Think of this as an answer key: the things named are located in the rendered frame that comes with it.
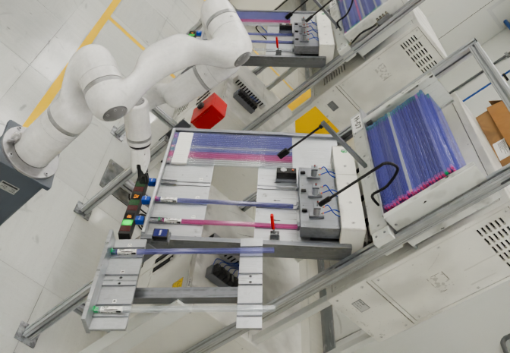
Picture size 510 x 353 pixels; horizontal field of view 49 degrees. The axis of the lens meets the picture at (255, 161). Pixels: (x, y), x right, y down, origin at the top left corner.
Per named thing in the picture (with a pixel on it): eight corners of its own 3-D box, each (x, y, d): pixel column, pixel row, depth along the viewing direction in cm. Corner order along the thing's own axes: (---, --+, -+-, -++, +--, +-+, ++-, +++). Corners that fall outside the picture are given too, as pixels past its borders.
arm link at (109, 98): (83, 88, 165) (102, 133, 160) (69, 67, 154) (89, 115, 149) (236, 23, 172) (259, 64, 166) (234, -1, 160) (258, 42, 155)
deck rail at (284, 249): (141, 250, 192) (140, 237, 188) (143, 247, 193) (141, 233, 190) (350, 261, 190) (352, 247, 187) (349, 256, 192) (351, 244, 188)
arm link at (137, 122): (126, 127, 193) (125, 142, 185) (121, 93, 185) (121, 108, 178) (151, 126, 194) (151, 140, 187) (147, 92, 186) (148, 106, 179)
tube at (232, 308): (93, 313, 156) (92, 310, 155) (94, 309, 157) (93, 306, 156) (275, 311, 154) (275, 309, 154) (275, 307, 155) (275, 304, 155)
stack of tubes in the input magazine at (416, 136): (383, 209, 181) (457, 165, 170) (365, 127, 223) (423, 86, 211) (405, 231, 186) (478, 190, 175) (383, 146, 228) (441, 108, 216)
